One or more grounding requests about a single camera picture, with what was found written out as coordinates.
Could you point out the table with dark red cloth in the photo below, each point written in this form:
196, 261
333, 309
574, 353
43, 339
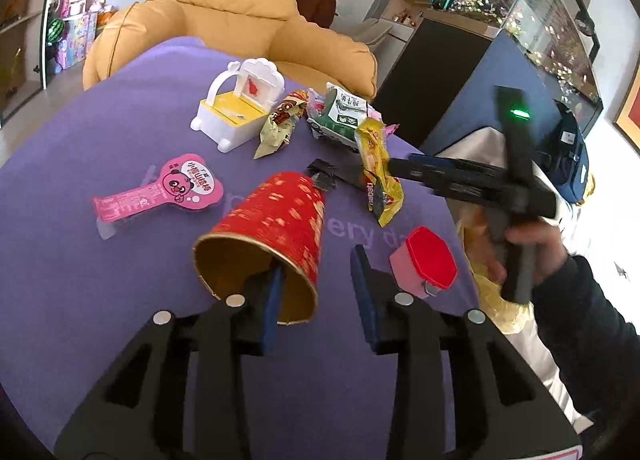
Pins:
312, 5

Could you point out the glass fish tank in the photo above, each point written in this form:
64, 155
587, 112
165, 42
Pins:
530, 5

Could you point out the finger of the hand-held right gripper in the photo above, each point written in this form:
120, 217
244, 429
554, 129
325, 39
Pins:
465, 190
450, 165

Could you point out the purple tablecloth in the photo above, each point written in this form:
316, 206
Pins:
100, 290

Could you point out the pink panda wrapper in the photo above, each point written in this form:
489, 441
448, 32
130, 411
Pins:
185, 185

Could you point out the wooden picture frame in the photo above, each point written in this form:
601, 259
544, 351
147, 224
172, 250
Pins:
630, 115

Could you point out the yellow leather armchair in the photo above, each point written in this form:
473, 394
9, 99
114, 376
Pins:
235, 0

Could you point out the white wall shelf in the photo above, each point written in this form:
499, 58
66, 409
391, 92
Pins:
410, 0

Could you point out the red paper cup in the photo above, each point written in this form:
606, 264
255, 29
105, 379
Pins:
270, 220

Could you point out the person's right hand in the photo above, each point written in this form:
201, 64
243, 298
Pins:
547, 245

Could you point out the white yellow toy chair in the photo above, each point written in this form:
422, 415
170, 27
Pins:
225, 120

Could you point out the green white milk carton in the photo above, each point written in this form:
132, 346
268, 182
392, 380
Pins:
340, 118

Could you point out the navy bag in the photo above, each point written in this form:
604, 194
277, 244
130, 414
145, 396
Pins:
575, 150

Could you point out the watermelon ball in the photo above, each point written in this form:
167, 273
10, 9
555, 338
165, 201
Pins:
55, 30

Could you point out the black cabinet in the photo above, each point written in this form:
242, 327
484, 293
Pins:
430, 70

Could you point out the person's right forearm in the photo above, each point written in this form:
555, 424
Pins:
590, 335

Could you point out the pink box with red lid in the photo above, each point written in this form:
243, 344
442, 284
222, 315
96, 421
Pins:
430, 255

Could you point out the blue cloth cover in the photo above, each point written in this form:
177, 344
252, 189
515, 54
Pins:
490, 85

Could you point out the white shelf unit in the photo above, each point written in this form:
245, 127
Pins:
25, 40

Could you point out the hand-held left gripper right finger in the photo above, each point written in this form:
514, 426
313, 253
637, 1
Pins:
362, 290

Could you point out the gold brown candy wrapper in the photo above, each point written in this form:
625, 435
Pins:
277, 133

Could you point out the stack of colourful toy boxes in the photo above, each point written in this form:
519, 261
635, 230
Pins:
77, 35

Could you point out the black foil wrapper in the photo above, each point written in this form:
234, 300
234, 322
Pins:
325, 175

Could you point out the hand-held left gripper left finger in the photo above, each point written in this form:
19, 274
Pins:
272, 307

